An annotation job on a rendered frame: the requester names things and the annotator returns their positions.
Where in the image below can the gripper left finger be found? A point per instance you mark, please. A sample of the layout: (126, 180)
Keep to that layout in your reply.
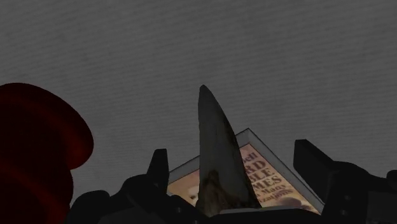
(141, 192)

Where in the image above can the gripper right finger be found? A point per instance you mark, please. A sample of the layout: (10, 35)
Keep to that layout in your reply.
(341, 186)

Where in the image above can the orange cover book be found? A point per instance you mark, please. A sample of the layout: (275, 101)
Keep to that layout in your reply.
(273, 183)

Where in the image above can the grey pointed knife blade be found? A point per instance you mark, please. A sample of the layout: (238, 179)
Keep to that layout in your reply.
(217, 155)

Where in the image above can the dark red round vase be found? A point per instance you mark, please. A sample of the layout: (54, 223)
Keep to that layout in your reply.
(34, 149)

